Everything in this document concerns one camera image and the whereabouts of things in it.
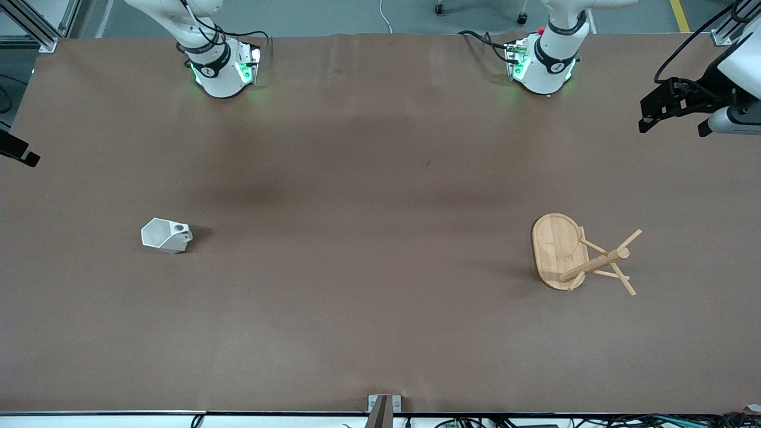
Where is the white faceted cup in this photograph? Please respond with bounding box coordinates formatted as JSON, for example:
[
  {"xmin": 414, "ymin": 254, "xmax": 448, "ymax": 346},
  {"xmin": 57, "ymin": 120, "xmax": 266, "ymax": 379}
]
[{"xmin": 141, "ymin": 218, "xmax": 194, "ymax": 255}]

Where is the wooden cup rack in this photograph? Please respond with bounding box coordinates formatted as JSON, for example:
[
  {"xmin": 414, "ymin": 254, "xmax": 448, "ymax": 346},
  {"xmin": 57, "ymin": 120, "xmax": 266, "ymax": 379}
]
[{"xmin": 532, "ymin": 213, "xmax": 643, "ymax": 297}]

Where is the grey connector box green light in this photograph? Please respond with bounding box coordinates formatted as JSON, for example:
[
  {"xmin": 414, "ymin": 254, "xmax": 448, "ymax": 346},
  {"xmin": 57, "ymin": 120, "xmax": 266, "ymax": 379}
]
[
  {"xmin": 235, "ymin": 43, "xmax": 263, "ymax": 85},
  {"xmin": 505, "ymin": 39, "xmax": 531, "ymax": 81}
]

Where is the brown paper table cover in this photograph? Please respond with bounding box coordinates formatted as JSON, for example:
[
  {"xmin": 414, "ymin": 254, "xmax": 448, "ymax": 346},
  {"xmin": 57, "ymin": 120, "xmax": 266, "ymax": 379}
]
[{"xmin": 0, "ymin": 33, "xmax": 761, "ymax": 414}]

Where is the aluminium frame post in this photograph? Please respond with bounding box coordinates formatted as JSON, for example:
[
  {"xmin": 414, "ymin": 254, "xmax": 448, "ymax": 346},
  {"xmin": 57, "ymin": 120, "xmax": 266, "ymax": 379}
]
[
  {"xmin": 0, "ymin": 0, "xmax": 81, "ymax": 53},
  {"xmin": 710, "ymin": 0, "xmax": 761, "ymax": 47}
]

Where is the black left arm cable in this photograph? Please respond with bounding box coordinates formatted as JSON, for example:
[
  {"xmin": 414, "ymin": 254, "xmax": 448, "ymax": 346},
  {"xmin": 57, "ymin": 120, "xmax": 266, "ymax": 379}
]
[{"xmin": 653, "ymin": 0, "xmax": 745, "ymax": 84}]

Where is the black base cable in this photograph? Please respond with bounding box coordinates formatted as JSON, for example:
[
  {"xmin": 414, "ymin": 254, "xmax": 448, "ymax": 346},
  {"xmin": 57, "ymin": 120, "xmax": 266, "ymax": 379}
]
[
  {"xmin": 458, "ymin": 29, "xmax": 513, "ymax": 64},
  {"xmin": 223, "ymin": 29, "xmax": 272, "ymax": 60}
]

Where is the teal cable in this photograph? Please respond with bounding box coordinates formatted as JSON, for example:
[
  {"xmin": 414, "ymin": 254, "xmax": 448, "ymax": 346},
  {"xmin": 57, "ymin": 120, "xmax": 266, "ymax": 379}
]
[{"xmin": 645, "ymin": 415, "xmax": 724, "ymax": 428}]

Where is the tangled black cable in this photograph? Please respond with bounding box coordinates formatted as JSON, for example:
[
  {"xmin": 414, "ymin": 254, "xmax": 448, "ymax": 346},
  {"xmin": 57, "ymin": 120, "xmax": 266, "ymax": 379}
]
[{"xmin": 434, "ymin": 415, "xmax": 561, "ymax": 428}]

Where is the metal bracket with brown post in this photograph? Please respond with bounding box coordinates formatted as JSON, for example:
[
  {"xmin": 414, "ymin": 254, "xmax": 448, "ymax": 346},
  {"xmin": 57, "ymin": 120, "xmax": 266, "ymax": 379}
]
[{"xmin": 366, "ymin": 394, "xmax": 403, "ymax": 428}]

